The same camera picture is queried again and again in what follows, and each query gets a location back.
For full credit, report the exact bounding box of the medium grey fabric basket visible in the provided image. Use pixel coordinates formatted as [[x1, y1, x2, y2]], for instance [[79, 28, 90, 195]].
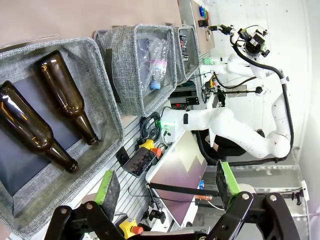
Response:
[[93, 23, 177, 117]]

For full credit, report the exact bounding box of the brown side table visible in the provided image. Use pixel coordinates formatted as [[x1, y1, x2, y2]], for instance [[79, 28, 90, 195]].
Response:
[[178, 0, 216, 55]]

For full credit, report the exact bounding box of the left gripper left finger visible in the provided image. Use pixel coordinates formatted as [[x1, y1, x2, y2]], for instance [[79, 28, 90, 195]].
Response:
[[44, 169, 126, 240]]

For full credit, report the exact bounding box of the black camera boom rod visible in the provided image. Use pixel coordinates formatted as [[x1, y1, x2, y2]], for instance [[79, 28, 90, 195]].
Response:
[[145, 182, 220, 198]]

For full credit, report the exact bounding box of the brown glass bottle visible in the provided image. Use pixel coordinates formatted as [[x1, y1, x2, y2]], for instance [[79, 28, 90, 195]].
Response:
[[39, 49, 99, 146], [0, 80, 80, 174]]

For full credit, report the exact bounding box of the small grey fabric basket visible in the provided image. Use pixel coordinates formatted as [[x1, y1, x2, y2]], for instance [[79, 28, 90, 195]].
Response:
[[172, 24, 201, 85]]

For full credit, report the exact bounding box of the large grey fabric basket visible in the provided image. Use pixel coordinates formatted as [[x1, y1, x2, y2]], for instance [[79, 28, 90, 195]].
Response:
[[0, 36, 125, 237]]

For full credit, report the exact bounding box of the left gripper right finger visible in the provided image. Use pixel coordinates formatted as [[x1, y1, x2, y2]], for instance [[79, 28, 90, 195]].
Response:
[[204, 159, 301, 240]]

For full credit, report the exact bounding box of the plastic bottle with blue cap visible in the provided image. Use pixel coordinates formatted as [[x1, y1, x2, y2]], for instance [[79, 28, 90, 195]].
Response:
[[147, 37, 171, 91]]

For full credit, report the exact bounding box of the white laptop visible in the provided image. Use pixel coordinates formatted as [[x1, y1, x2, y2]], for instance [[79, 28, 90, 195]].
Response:
[[144, 129, 209, 227]]

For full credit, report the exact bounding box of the black smartphone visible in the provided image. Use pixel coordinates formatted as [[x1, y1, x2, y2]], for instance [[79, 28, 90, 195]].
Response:
[[122, 146, 158, 178]]

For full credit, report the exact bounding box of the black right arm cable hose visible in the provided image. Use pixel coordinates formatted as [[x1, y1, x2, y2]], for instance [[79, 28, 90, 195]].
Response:
[[194, 53, 295, 167]]

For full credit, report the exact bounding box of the black ball head mount rod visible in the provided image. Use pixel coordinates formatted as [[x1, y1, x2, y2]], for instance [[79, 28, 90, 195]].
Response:
[[214, 84, 267, 97]]

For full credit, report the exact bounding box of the black controller box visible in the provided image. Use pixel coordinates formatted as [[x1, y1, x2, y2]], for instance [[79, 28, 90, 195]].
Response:
[[169, 91, 201, 111]]

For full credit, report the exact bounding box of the yellow emergency stop button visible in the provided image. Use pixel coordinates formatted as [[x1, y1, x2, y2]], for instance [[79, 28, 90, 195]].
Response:
[[118, 217, 145, 240], [138, 138, 162, 157]]

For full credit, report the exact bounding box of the clear plastic bottle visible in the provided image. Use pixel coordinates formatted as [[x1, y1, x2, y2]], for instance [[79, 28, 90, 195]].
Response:
[[136, 27, 163, 96]]

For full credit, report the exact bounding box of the black cable bundle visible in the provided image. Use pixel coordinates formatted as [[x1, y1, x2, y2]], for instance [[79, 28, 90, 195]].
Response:
[[138, 111, 162, 146]]

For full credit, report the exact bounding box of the black phone stand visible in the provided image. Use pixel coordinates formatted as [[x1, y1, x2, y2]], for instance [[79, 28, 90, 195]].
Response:
[[115, 146, 131, 167]]

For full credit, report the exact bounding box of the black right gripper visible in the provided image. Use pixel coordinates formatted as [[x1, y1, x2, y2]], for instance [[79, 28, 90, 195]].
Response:
[[237, 27, 271, 60]]

